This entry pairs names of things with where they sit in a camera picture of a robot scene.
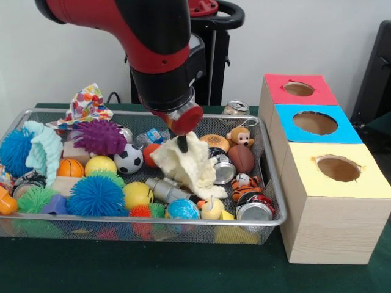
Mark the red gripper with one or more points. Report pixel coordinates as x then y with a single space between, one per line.
189 120

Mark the cream fluffy cloth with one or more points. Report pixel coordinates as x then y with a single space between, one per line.
186 166

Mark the crushed clear plastic bottle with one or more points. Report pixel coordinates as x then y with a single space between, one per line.
151 137

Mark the silver soda can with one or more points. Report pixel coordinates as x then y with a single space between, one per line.
235 107

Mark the colourful dotted cloth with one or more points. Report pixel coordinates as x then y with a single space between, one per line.
85 107

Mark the light teal cloth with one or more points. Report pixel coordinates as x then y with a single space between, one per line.
42 149

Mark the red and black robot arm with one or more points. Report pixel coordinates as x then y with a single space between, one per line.
146 45

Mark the wooden box with three holes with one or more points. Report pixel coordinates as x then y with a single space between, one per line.
336 229

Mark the small soccer ball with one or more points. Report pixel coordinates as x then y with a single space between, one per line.
128 158

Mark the brown monkey plush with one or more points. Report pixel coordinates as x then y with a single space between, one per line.
241 137

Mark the brown toy football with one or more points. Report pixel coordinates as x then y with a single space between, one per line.
242 158

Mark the orange tiger plush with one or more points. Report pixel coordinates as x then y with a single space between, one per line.
244 186

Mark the purple spiky ball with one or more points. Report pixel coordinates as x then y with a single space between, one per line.
97 137

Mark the dark green tablecloth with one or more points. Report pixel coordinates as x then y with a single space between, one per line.
152 268
382 122

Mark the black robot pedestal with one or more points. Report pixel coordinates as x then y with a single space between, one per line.
220 76

